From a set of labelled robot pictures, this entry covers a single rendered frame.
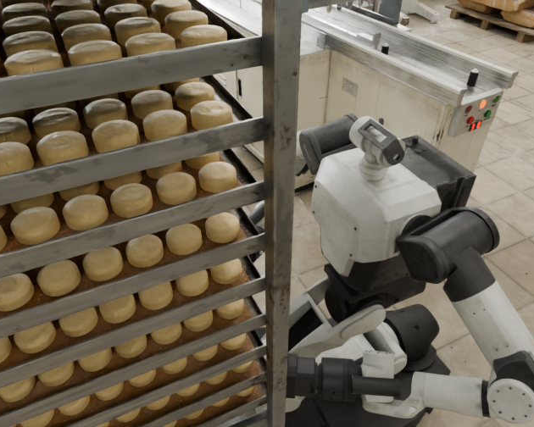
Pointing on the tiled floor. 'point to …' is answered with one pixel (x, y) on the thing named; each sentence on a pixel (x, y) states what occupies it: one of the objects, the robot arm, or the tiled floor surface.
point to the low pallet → (499, 23)
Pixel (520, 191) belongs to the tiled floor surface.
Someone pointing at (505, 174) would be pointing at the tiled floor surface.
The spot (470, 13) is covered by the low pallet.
